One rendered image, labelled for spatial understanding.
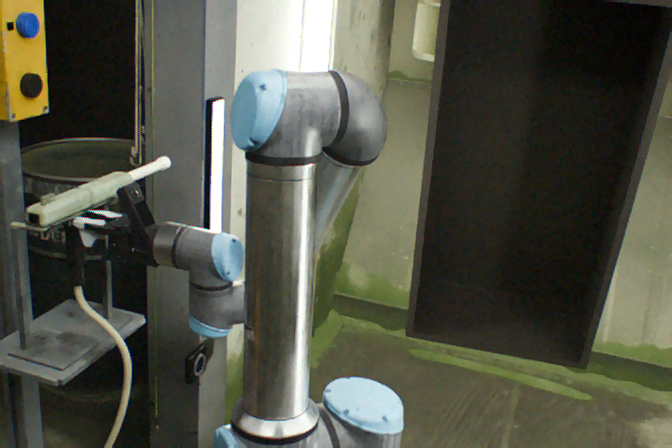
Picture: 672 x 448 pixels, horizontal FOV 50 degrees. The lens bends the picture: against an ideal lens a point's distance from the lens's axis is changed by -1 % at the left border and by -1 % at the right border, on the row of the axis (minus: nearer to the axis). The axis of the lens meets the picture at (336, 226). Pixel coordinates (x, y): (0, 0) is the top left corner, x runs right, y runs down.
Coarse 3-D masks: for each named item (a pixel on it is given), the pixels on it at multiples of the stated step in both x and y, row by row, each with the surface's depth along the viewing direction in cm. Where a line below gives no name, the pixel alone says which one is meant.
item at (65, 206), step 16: (160, 160) 183; (112, 176) 165; (128, 176) 167; (144, 176) 176; (64, 192) 152; (80, 192) 153; (96, 192) 156; (112, 192) 162; (32, 208) 143; (48, 208) 143; (64, 208) 147; (80, 208) 152; (32, 224) 143; (48, 224) 143; (64, 224) 152; (80, 240) 155; (80, 256) 157; (80, 272) 158
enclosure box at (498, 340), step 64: (448, 0) 187; (512, 0) 216; (576, 0) 212; (640, 0) 175; (448, 64) 231; (512, 64) 226; (576, 64) 221; (640, 64) 216; (448, 128) 242; (512, 128) 237; (576, 128) 231; (640, 128) 208; (448, 192) 255; (512, 192) 248; (576, 192) 243; (448, 256) 268; (512, 256) 261; (576, 256) 255; (448, 320) 255; (512, 320) 256; (576, 320) 257
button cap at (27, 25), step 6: (24, 12) 142; (18, 18) 141; (24, 18) 141; (30, 18) 142; (36, 18) 144; (18, 24) 141; (24, 24) 141; (30, 24) 142; (36, 24) 144; (18, 30) 142; (24, 30) 141; (30, 30) 143; (36, 30) 144; (24, 36) 143; (30, 36) 143
